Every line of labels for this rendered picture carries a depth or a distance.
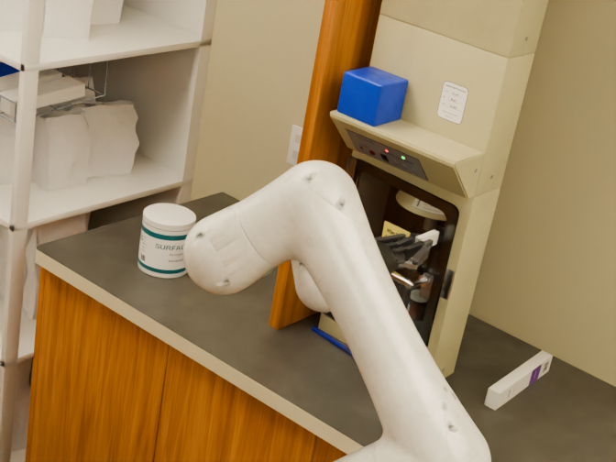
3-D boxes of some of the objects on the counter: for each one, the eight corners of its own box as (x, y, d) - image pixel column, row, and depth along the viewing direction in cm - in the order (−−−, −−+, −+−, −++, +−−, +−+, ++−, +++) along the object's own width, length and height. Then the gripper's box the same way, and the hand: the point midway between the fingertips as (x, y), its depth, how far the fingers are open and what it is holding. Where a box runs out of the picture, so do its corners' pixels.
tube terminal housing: (378, 300, 292) (442, 4, 261) (485, 355, 275) (566, 46, 244) (316, 327, 273) (378, 13, 242) (428, 389, 256) (509, 59, 225)
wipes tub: (163, 250, 297) (170, 198, 291) (199, 270, 290) (207, 217, 284) (126, 263, 287) (132, 209, 281) (162, 284, 280) (169, 228, 274)
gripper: (400, 259, 218) (465, 232, 236) (346, 234, 225) (413, 209, 243) (392, 294, 221) (456, 264, 239) (339, 268, 228) (406, 240, 246)
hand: (426, 240), depth 238 cm, fingers closed
